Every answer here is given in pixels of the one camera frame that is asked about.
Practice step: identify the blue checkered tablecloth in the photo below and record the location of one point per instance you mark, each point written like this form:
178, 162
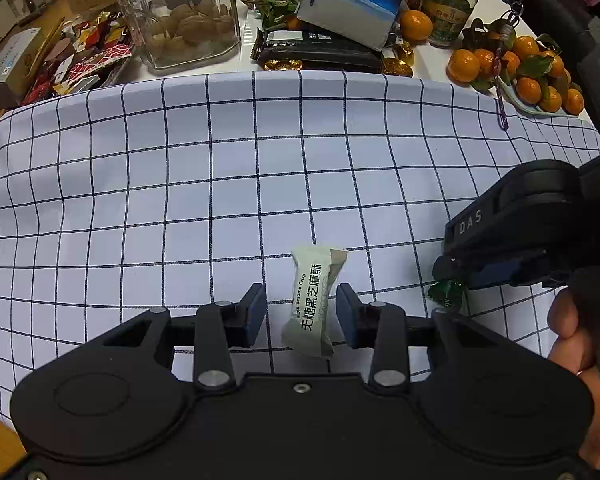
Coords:
180, 185

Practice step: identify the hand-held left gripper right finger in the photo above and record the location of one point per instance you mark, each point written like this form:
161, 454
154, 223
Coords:
346, 317

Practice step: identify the pile of red snack packets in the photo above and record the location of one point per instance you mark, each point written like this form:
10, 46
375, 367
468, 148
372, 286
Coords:
90, 65

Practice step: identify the blue and white tissue pack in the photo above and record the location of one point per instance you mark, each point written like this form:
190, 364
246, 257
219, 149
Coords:
345, 5

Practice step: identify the glass jar with walnuts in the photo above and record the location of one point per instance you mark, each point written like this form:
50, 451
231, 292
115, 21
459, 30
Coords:
180, 25

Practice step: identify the gold ingot candy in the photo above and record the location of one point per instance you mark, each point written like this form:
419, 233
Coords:
282, 65
397, 67
402, 50

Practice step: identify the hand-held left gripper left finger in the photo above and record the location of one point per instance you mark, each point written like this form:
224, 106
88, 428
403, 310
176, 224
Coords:
254, 317

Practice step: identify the pile of tangerines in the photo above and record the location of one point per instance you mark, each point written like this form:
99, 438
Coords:
462, 65

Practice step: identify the small dark green candy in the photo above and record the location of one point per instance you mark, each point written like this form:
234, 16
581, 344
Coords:
447, 294

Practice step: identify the black snack package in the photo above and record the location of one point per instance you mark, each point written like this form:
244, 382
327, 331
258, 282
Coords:
320, 50

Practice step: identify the glass jar with green label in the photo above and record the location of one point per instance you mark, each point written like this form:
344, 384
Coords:
450, 15

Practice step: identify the white fruit plate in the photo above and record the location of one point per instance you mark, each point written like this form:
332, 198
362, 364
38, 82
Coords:
530, 109

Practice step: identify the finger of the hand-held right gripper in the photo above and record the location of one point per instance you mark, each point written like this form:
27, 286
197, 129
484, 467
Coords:
447, 265
505, 272

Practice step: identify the green candy wrappers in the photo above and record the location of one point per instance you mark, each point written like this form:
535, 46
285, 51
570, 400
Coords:
277, 15

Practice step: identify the grey cardboard box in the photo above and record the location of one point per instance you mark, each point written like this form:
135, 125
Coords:
10, 60

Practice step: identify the pale green snack packet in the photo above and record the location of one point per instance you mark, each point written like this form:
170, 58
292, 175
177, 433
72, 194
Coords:
312, 300

